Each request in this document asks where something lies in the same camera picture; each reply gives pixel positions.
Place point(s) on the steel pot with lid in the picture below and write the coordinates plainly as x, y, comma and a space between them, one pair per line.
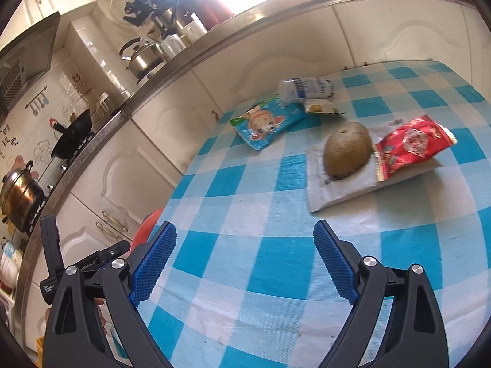
142, 56

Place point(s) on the white pouch bag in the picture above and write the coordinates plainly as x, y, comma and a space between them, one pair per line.
324, 191

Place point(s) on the blue cartoon snack bag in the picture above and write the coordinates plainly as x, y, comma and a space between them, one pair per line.
268, 118

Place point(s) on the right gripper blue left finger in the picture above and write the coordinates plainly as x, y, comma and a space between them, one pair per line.
147, 261

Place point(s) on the glass pot lid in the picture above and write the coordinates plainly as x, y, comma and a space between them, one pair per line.
131, 12

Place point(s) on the white blue plastic bottle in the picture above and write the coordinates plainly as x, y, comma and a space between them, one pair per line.
300, 89

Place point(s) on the blue white checkered tablecloth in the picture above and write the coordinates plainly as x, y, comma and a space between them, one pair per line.
258, 280

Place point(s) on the black wok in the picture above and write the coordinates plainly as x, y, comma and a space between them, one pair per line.
72, 136

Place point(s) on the red snack packet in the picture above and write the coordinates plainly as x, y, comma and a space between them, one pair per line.
412, 143

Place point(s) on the black range hood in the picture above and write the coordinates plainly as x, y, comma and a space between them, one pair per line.
25, 59

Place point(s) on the brown potato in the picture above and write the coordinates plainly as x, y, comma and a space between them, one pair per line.
347, 150

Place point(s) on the brass steamer pot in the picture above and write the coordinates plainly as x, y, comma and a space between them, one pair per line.
21, 198

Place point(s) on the white mug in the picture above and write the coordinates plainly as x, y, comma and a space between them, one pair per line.
172, 46

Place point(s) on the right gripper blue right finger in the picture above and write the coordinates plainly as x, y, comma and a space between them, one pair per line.
340, 259

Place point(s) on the red thermos jug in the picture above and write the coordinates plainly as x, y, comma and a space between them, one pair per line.
210, 13

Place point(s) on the red plastic trash bin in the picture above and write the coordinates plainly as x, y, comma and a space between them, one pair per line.
146, 228

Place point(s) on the person's left hand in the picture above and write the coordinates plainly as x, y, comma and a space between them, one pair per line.
99, 302

